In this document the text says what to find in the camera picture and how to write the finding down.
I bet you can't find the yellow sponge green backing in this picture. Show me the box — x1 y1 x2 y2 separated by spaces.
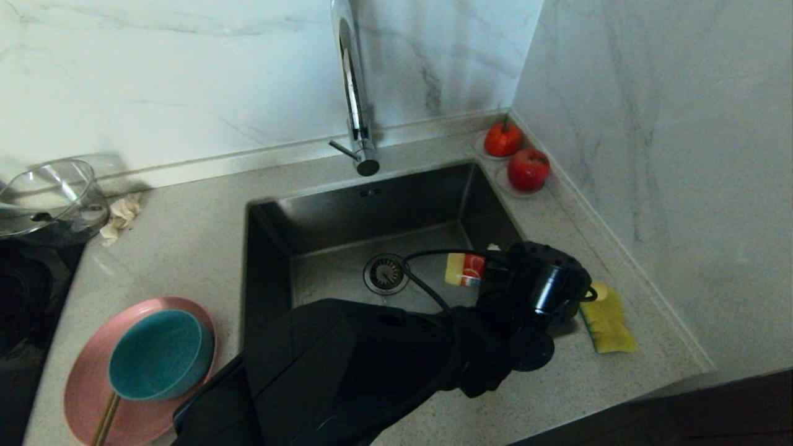
579 285 639 354

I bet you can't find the stainless steel sink basin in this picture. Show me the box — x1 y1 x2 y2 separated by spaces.
239 162 574 430

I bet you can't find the small white dish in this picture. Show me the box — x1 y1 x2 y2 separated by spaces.
494 162 545 199
473 129 522 162

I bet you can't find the red apple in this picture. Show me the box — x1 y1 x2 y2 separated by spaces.
507 147 550 193

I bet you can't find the round metal drain strainer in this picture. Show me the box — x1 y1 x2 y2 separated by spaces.
363 253 411 296

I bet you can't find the red tomato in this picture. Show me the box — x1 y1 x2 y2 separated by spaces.
483 121 522 158

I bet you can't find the chrome kitchen faucet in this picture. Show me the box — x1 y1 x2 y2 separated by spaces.
328 0 381 178

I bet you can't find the teal bowl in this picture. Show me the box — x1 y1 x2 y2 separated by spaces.
108 309 215 400

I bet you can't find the crumpled beige tissue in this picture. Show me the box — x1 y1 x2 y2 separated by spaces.
99 193 144 247

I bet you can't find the pink plate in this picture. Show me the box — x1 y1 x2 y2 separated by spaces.
63 296 217 446

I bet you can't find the clear glass jug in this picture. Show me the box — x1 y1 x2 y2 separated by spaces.
0 159 112 239

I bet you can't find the black stove cooktop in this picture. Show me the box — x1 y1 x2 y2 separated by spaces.
0 232 87 446

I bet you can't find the golden utensil handle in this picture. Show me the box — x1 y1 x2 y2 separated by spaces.
92 391 123 446

